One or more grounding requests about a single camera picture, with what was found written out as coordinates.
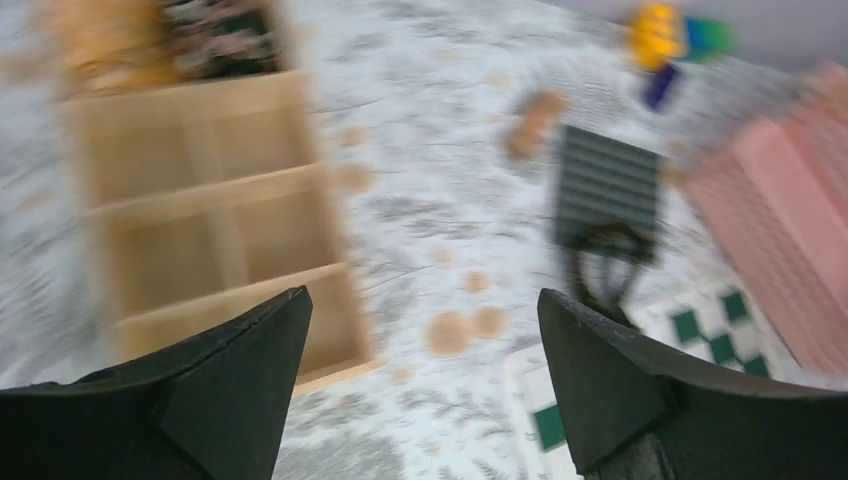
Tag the grey studded baseplate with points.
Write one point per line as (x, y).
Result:
(603, 181)

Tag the pink perforated plastic basket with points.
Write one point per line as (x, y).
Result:
(775, 199)

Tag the rolled golden tie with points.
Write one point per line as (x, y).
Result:
(108, 47)

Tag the yellow round toy block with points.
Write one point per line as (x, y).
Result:
(657, 35)

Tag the rolled floral black tie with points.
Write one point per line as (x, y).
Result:
(212, 39)

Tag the purple toy brick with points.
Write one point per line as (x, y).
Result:
(659, 86)

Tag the green toy brick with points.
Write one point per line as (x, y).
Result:
(720, 39)

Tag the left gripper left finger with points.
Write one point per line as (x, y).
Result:
(212, 406)

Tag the wooden compartment box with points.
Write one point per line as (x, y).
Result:
(205, 199)

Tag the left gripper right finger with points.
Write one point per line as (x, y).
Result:
(635, 408)

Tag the green white chessboard mat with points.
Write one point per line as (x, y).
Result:
(706, 324)

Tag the black key-patterned necktie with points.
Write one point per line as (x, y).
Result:
(606, 261)

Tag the small wooden arch block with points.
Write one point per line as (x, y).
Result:
(540, 114)

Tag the blue toy brick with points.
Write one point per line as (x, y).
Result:
(697, 39)

